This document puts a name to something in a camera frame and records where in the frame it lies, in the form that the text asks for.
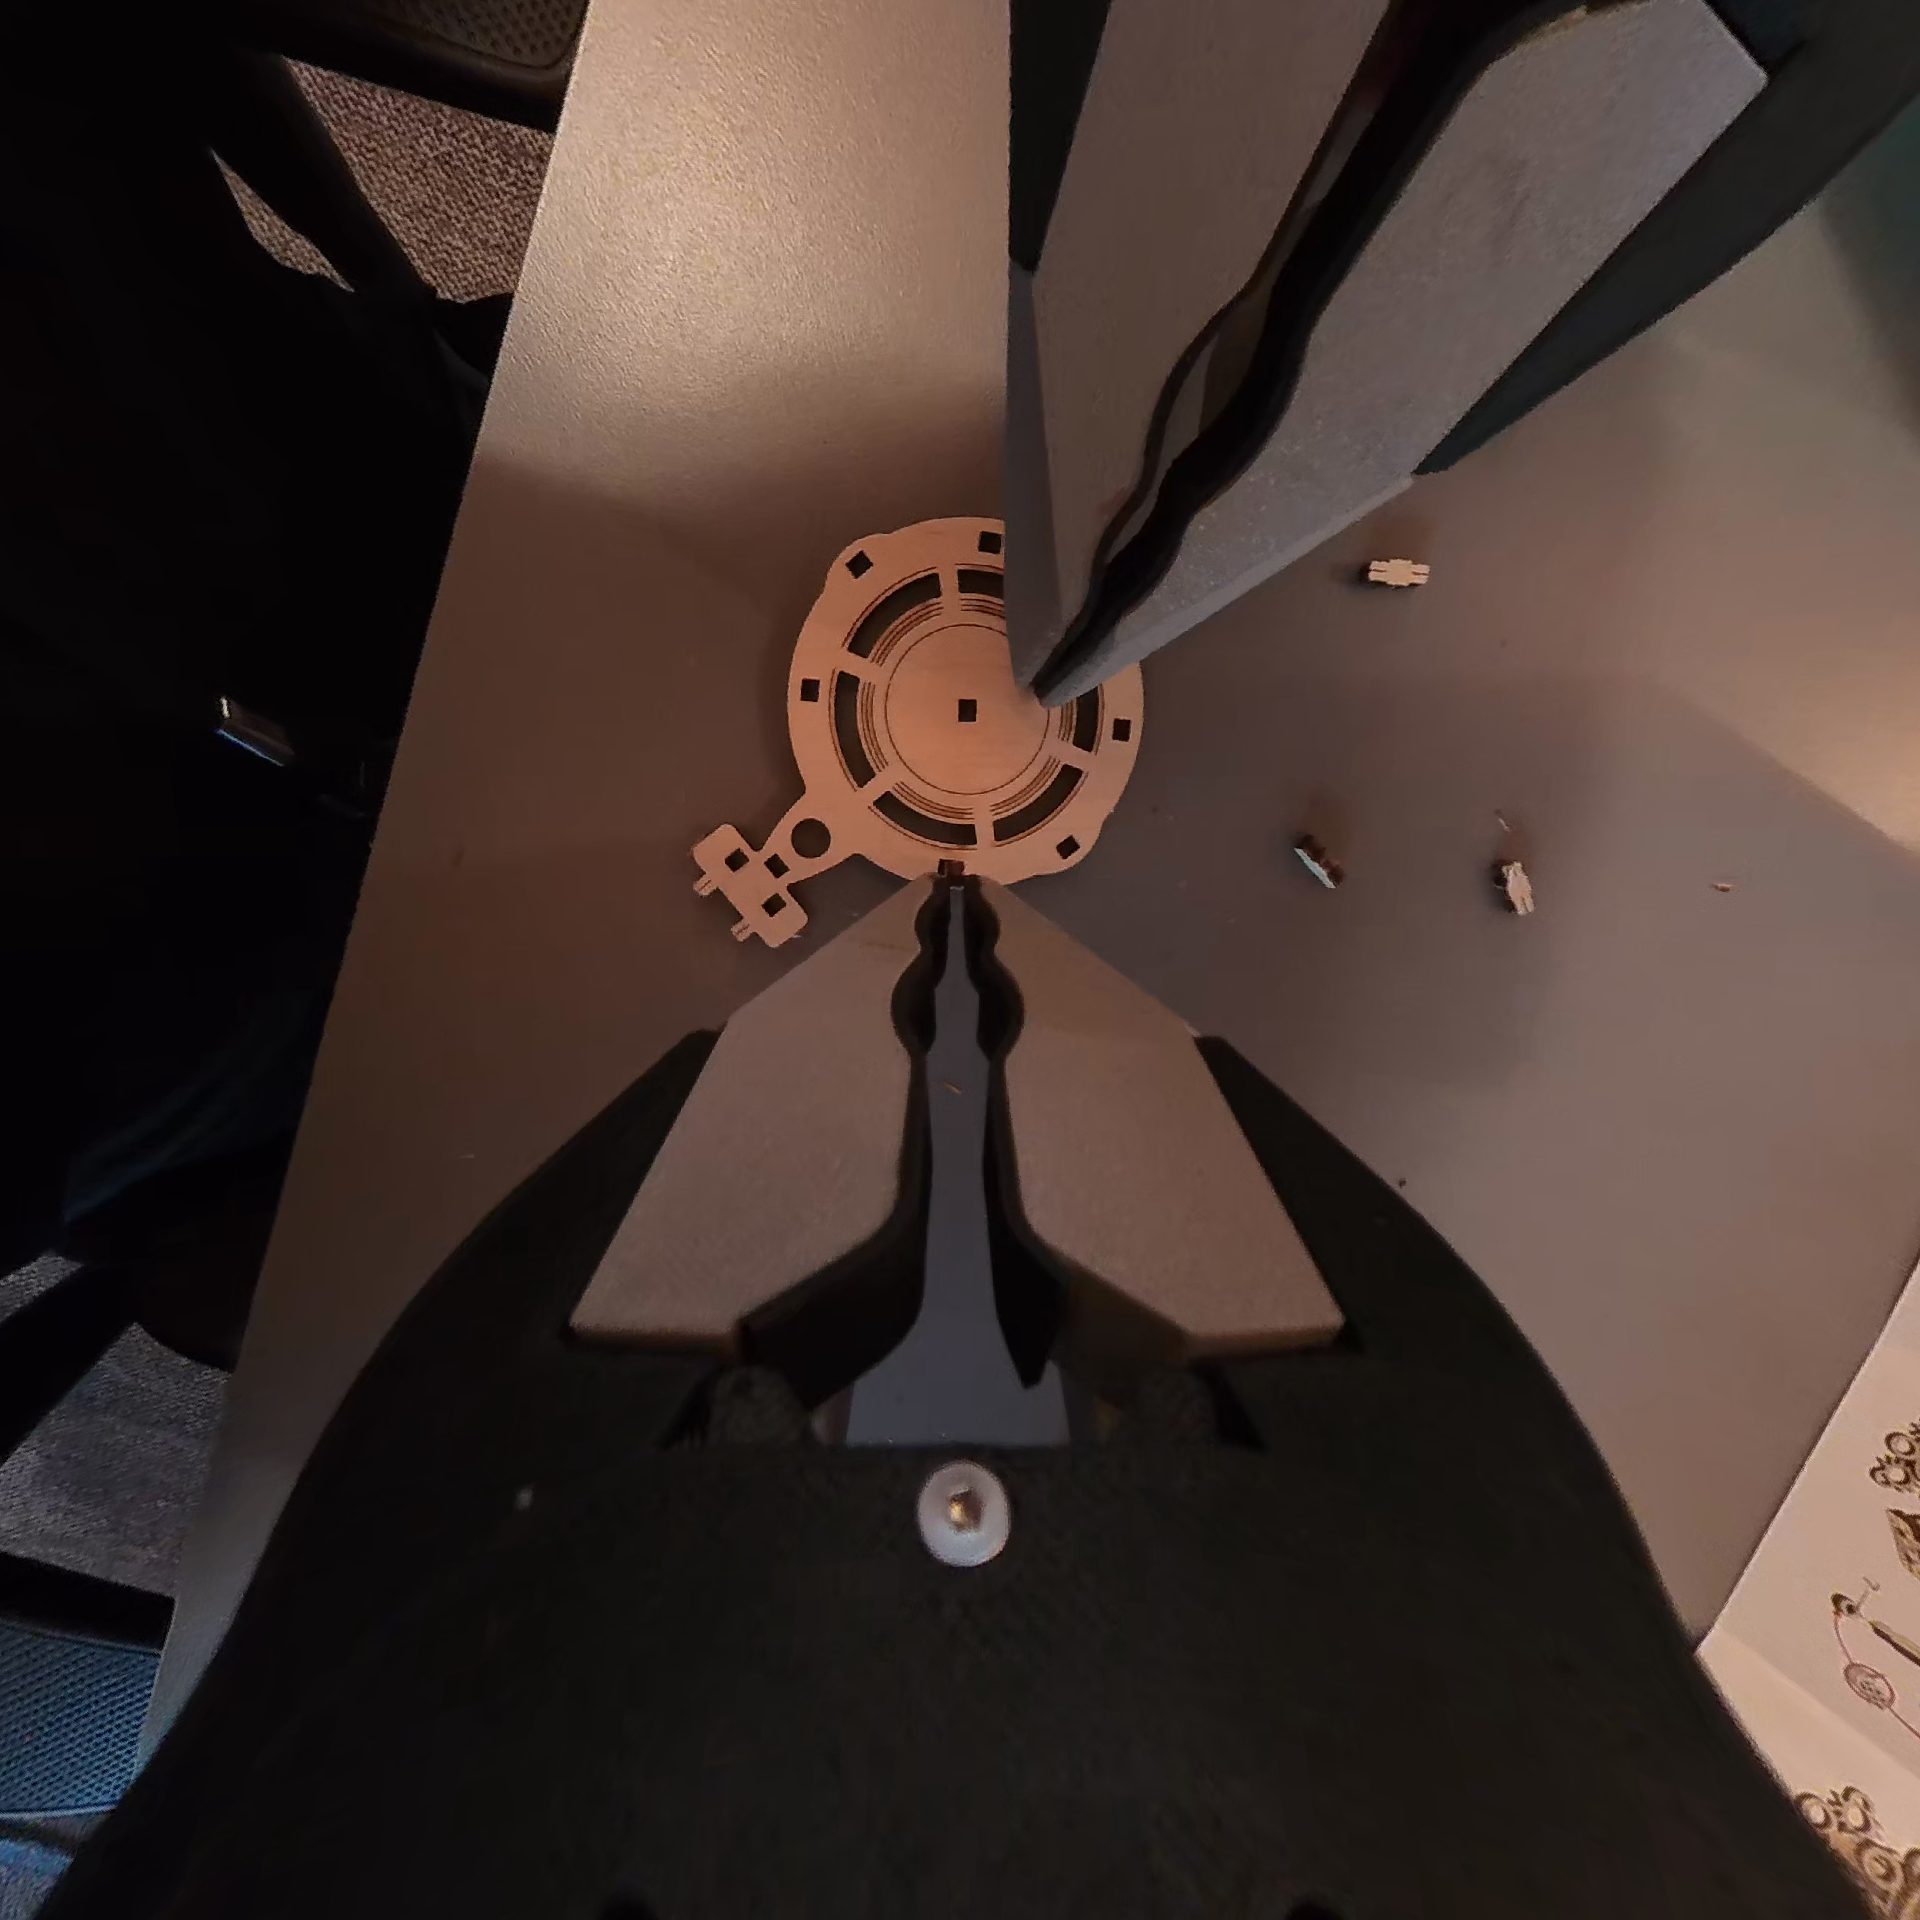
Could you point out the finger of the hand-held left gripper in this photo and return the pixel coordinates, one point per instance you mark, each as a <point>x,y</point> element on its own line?
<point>1142,271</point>
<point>1469,299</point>

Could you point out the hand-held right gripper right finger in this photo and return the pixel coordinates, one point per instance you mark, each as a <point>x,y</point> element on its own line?
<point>1154,1186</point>

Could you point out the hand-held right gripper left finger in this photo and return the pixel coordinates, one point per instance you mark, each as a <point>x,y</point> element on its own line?
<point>751,1186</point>

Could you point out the round wooden disc part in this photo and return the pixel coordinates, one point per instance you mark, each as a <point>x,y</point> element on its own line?
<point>915,704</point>

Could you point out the black chair base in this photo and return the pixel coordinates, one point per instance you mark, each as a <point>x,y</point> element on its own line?
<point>448,62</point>

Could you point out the folded instruction sheet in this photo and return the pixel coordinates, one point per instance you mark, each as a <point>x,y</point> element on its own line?
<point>1860,1576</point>

